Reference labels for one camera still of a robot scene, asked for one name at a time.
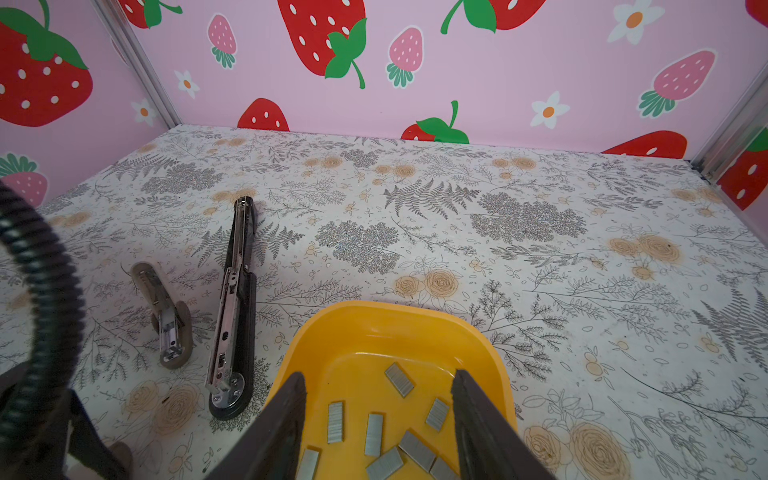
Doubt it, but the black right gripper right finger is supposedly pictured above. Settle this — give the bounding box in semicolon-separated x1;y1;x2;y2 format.
451;370;555;480

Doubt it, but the silver staple strip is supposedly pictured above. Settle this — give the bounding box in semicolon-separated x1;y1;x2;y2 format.
425;398;450;432
429;457;460;480
327;401;344;444
366;447;405;480
295;447;321;480
385;362;415;398
364;412;385;458
398;430;437;473

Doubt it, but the yellow plastic tray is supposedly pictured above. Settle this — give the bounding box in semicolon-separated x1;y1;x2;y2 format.
269;301;517;479

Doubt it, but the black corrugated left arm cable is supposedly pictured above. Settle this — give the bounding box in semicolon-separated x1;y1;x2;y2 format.
0;179;86;457

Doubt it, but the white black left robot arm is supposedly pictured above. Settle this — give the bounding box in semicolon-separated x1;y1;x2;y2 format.
1;388;133;479

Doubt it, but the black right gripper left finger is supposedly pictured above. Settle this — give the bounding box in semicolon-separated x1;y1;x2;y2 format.
208;372;307;480

